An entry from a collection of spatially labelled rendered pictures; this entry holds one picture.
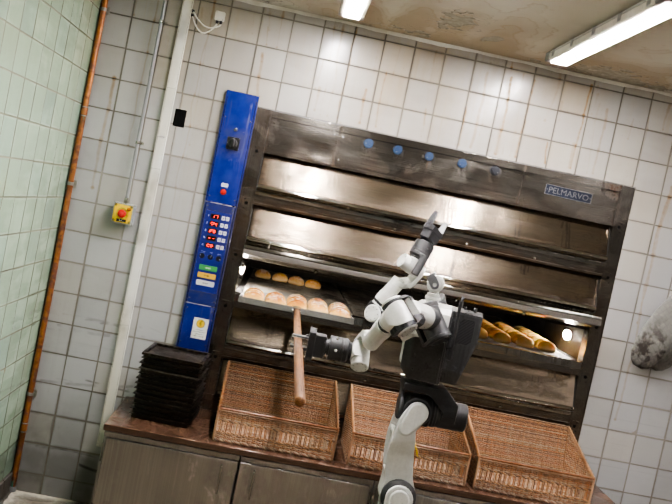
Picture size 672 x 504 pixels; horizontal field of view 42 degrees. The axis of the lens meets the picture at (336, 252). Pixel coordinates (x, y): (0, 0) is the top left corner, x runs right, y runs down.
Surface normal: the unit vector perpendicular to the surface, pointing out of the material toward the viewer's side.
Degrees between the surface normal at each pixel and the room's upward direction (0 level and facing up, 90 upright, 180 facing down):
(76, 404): 90
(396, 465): 90
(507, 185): 90
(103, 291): 90
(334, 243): 70
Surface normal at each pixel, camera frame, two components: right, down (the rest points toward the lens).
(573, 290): 0.12, -0.27
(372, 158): 0.06, 0.07
